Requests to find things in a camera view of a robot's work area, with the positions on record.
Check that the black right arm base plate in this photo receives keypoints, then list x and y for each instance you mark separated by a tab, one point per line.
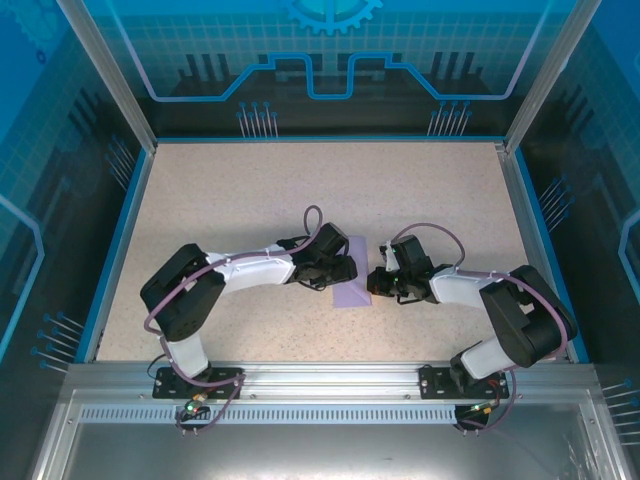
435	382

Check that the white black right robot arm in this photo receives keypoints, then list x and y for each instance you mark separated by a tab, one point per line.
455	290

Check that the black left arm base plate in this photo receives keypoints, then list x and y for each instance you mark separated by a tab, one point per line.
227	375

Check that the aluminium side rail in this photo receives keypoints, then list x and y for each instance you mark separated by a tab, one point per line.
525	225
122	250

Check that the aluminium upright post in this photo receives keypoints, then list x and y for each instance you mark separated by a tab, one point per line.
547	75
107	75

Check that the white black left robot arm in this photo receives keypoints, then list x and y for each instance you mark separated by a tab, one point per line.
255	272

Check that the aluminium front beam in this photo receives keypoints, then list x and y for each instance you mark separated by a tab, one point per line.
330	380

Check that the metal tray panel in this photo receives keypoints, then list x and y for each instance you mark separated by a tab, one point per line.
320	455

